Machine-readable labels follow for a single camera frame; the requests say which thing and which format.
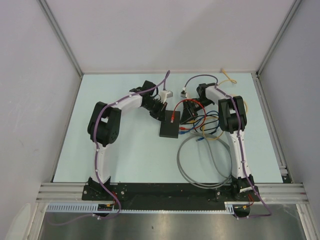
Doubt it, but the slotted grey cable duct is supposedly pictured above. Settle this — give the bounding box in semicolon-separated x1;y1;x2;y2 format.
46;202;234;215

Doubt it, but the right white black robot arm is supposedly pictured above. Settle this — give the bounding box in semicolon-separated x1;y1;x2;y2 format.
180;83;259;201

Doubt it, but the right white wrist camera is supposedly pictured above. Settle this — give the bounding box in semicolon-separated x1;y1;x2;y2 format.
180;87;189;99

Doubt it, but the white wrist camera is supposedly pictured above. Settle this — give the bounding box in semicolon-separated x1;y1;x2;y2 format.
180;87;189;99
158;90;173;103

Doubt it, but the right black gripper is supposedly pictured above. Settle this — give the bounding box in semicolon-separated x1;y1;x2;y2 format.
179;98;214;125

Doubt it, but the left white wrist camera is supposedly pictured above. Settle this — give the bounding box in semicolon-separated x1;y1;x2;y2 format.
158;90;173;103

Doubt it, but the blue patch cable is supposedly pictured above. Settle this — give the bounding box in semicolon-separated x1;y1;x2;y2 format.
179;111;222;135

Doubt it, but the red patch cable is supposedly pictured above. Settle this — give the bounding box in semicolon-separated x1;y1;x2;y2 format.
170;98;207;135

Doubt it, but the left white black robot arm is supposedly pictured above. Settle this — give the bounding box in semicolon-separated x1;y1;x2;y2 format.
87;80;173;200

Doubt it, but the black network switch box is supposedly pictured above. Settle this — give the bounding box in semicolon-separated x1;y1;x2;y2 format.
159;110;181;139

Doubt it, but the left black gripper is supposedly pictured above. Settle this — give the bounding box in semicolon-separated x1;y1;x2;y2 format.
143;99;168;124

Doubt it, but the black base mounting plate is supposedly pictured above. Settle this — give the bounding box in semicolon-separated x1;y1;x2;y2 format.
81;182;261;211

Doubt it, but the aluminium front frame rail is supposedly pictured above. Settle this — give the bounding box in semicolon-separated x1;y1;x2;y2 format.
36;182;309;204

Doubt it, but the grey coiled network cable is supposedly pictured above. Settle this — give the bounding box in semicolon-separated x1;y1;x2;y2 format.
176;133;235;189

